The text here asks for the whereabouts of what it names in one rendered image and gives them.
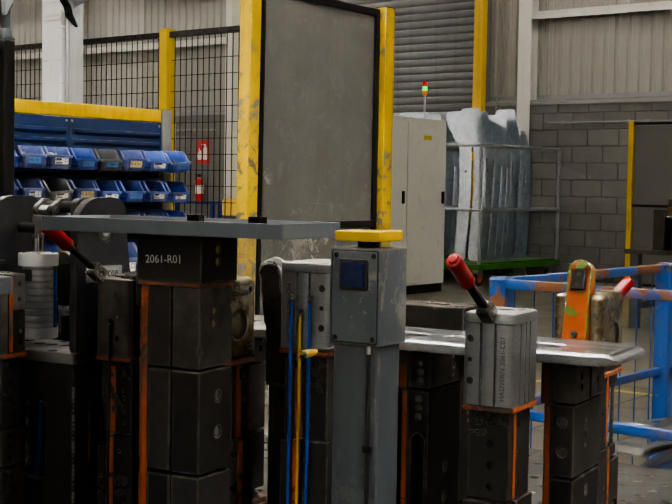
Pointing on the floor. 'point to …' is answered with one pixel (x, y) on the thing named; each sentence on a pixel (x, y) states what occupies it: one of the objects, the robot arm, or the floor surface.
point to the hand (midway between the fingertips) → (38, 23)
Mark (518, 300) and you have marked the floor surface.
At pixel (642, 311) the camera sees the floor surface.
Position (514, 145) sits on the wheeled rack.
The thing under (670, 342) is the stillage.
